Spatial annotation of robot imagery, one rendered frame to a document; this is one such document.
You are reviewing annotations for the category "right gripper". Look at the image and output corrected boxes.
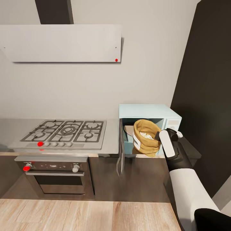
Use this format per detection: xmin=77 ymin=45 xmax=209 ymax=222
xmin=155 ymin=132 xmax=160 ymax=141

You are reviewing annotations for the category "popcorn bag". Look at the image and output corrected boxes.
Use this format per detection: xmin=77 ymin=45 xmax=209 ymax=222
xmin=133 ymin=119 xmax=161 ymax=158

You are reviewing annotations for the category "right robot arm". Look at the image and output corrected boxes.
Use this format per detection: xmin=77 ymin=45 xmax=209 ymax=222
xmin=155 ymin=128 xmax=231 ymax=231

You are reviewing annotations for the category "microwave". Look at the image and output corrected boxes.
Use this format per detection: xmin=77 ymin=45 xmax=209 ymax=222
xmin=116 ymin=104 xmax=182 ymax=182

